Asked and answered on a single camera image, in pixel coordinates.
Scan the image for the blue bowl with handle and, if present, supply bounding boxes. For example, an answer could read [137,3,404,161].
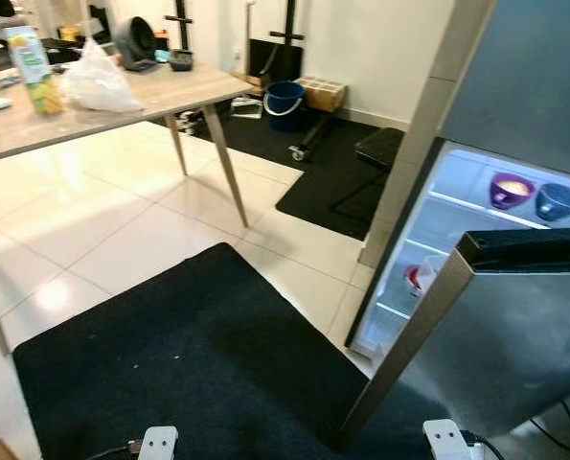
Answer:
[536,182,570,223]

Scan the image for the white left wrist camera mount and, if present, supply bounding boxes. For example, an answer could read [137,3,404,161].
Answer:
[138,426,180,460]

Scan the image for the steel fridge body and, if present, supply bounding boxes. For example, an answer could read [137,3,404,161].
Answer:
[347,0,570,360]

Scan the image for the black flat panel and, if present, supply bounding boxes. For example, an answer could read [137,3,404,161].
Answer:
[248,38,305,85]

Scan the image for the clear plastic bag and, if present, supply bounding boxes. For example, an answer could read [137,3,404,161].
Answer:
[59,38,144,114]

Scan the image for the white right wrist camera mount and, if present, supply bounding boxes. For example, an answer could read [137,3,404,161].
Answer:
[423,419,473,460]

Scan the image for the black wheeled dolly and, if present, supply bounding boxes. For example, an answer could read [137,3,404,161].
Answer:
[286,113,335,162]

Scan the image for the mango juice carton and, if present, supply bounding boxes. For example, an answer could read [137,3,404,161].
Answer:
[5,25,63,116]

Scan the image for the glass fridge shelf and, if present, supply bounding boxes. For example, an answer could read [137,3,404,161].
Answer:
[399,235,458,258]
[428,187,570,231]

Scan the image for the black folding stool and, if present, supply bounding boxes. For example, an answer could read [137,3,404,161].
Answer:
[353,126,406,172]

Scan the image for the blue bucket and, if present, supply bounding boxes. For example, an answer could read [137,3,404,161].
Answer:
[263,81,308,132]

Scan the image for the purple bowl with handle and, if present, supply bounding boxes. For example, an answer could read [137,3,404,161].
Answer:
[489,171,536,210]

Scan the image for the wooden dining table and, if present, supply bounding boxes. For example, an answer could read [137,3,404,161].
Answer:
[0,62,257,357]

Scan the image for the beige food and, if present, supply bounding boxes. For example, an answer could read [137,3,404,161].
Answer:
[500,180,533,197]

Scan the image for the grey round fan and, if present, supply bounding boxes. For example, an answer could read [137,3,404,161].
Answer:
[112,16,161,73]

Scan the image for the black handheld controller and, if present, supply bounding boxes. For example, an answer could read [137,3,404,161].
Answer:
[168,50,195,73]

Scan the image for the steel freezer door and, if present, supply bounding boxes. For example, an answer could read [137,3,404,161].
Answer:
[438,0,570,180]

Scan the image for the white mop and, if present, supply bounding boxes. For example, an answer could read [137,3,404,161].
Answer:
[232,0,263,122]

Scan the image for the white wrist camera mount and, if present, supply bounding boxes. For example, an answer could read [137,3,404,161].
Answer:
[423,419,473,460]
[138,426,180,460]

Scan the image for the black gym floor mat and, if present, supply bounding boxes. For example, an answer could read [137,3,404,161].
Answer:
[181,101,407,242]

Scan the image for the cardboard box lattice top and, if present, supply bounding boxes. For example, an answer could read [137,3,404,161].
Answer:
[299,77,350,114]

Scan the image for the red and white bowl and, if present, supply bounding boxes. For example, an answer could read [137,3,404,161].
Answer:
[404,265,429,293]

